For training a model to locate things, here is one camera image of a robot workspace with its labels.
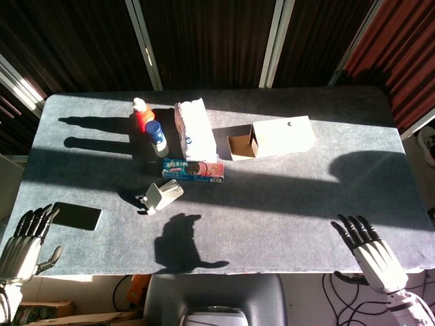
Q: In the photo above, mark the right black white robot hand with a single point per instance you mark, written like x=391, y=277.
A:
x=377, y=258

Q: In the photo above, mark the orange object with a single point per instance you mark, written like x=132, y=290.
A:
x=139, y=288

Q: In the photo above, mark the blue capped white bottle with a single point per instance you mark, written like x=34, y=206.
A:
x=157, y=137

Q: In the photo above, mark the white open cardboard box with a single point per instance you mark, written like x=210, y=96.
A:
x=282, y=137

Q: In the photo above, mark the white window frame rail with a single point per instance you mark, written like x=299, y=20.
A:
x=17, y=81

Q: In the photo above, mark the left black grey robot hand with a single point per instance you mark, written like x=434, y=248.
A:
x=20, y=251

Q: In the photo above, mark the white tissue pack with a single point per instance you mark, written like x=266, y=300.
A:
x=197, y=132

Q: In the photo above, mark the brown cardboard box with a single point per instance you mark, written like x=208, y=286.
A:
x=47, y=310

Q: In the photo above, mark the grey robot torso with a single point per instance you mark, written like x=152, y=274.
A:
x=217, y=292

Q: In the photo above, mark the red curtain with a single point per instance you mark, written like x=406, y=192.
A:
x=404, y=51

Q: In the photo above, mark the blue pink cookie box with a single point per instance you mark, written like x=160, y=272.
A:
x=193, y=171

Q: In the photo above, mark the black smartphone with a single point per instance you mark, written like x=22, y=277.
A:
x=76, y=216

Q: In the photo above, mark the flat cardboard sheet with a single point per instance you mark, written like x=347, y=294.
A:
x=85, y=319

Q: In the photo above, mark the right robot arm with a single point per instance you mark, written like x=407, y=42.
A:
x=408, y=307

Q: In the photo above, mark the white window frame post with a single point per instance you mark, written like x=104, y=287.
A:
x=273, y=44
x=144, y=44
x=357, y=40

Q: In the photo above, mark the red bottle white cap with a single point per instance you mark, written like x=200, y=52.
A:
x=144, y=115

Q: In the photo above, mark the blue grey table cloth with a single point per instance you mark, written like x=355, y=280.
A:
x=272, y=220

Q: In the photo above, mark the white shoe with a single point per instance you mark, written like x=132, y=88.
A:
x=427, y=141

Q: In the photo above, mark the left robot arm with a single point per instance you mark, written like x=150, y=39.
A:
x=8, y=302

